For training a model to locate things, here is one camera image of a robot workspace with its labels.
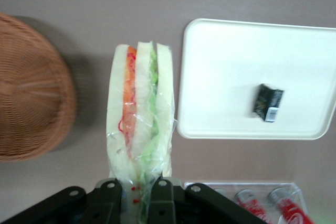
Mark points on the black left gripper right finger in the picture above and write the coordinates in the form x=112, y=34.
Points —
x=164, y=203

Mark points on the clear acrylic bottle rack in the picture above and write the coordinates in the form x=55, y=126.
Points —
x=294, y=190

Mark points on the cream plastic serving tray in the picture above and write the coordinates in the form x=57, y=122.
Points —
x=223, y=64

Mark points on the triangle sandwich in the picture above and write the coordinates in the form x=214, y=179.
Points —
x=141, y=108

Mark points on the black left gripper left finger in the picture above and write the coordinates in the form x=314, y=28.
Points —
x=105, y=203

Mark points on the small black candy pack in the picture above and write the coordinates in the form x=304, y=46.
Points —
x=267, y=102

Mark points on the round brown wicker basket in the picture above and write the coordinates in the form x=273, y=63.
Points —
x=31, y=93

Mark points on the red cola bottle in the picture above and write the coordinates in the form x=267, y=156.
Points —
x=252, y=204
x=288, y=205

